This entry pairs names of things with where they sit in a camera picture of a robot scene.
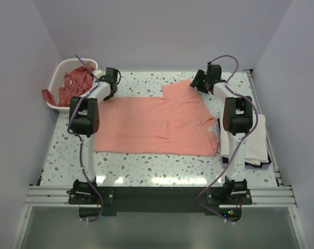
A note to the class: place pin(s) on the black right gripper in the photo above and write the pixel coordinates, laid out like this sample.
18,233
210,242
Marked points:
200,74

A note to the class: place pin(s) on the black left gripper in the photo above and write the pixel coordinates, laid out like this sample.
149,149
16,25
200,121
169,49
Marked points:
108,97

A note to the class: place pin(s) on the salmon pink t shirt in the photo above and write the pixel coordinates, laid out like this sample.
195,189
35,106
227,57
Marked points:
178,123

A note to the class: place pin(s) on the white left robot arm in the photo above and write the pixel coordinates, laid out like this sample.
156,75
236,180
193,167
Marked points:
84,123

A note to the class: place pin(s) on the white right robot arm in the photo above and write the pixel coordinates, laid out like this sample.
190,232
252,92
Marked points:
238,122

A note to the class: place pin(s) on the dark red t shirt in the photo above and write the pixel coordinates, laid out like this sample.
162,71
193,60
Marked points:
77,83

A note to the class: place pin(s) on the white perforated plastic basket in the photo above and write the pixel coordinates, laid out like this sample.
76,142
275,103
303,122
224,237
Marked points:
57,80

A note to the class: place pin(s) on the white folded t shirt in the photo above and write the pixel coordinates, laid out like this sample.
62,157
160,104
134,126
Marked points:
255,140

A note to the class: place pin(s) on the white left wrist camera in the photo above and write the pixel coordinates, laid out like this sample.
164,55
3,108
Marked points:
98,73

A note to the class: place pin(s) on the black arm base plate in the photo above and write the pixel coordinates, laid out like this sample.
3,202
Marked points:
114,200

